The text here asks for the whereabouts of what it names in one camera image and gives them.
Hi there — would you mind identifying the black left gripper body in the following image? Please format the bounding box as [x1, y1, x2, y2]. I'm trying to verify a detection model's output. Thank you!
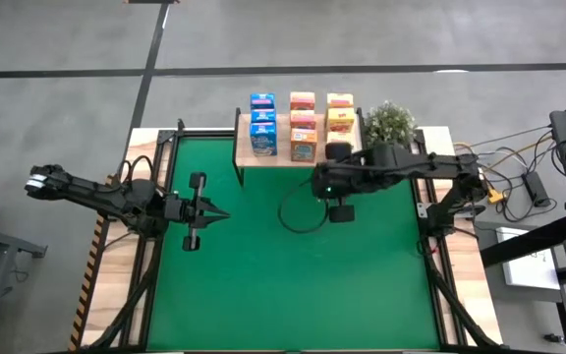
[162, 170, 208, 253]

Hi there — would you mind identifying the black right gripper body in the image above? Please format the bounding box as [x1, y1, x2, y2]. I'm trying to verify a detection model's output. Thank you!
[324, 141, 357, 225]

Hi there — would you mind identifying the yellow Corn Pops cereal box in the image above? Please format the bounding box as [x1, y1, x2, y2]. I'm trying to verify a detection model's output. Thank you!
[325, 92, 355, 109]
[325, 107, 357, 133]
[326, 130, 354, 147]

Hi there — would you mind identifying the orange Mini-Wheats cereal box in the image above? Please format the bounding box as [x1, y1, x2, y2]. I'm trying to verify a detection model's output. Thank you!
[290, 127, 319, 163]
[289, 90, 316, 111]
[289, 109, 317, 130]

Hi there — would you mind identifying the green table mat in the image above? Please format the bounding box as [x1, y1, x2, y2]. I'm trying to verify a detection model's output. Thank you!
[145, 138, 441, 351]

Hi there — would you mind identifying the potted green plant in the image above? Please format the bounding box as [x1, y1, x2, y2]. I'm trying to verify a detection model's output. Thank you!
[363, 100, 418, 151]

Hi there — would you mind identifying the yellow black hazard tape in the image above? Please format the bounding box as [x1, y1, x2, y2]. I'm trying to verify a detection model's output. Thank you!
[69, 208, 110, 351]

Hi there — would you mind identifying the black metal beam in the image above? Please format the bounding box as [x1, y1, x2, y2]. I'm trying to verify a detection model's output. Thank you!
[479, 211, 566, 269]

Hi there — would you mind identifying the white flat box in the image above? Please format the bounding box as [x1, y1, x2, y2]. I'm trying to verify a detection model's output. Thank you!
[495, 226, 562, 291]

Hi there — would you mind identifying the black power adapter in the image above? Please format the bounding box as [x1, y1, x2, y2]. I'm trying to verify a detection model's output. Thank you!
[522, 170, 552, 208]

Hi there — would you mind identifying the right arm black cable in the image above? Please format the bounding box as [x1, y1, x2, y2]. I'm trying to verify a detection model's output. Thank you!
[277, 177, 332, 235]

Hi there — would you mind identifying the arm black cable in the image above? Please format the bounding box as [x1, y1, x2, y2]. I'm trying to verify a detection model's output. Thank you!
[117, 154, 157, 185]
[277, 177, 332, 235]

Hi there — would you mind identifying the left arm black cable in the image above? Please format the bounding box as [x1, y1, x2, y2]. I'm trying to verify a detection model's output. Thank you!
[117, 154, 157, 185]

